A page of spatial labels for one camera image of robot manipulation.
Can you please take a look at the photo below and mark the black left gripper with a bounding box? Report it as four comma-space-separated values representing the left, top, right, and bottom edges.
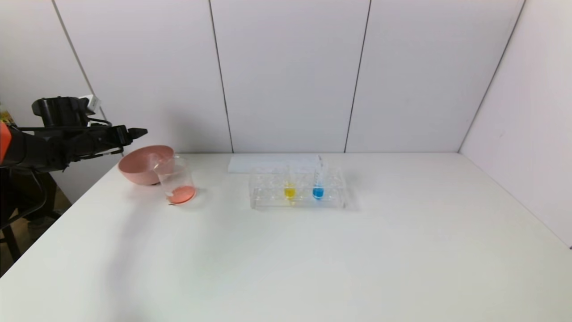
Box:
85, 124, 148, 154

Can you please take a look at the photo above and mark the test tube with red pigment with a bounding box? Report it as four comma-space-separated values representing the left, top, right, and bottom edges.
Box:
149, 153, 173, 176

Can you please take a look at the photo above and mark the test tube with yellow pigment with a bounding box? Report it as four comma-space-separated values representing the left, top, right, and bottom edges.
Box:
282, 164, 297, 203

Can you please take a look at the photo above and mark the clear glass beaker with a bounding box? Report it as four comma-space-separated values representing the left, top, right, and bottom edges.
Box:
155, 156, 198, 206

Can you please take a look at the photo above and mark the test tube with blue pigment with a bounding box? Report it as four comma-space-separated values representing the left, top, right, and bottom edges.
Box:
311, 155, 328, 201

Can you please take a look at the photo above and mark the clear acrylic test tube rack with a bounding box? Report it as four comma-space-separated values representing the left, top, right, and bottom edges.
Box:
249, 163, 346, 210

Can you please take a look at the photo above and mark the pink plastic bowl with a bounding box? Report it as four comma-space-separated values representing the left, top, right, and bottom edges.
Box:
118, 145, 176, 186

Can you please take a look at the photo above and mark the white paper sheet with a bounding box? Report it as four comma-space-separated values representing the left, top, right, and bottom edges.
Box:
228, 155, 323, 174

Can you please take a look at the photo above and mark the black chair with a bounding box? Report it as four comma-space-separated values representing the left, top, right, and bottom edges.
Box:
0, 170, 59, 265

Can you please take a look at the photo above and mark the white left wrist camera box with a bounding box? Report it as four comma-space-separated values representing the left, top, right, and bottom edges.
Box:
80, 94, 100, 115

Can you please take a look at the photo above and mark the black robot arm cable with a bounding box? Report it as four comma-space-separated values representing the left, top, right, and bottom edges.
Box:
0, 117, 113, 229

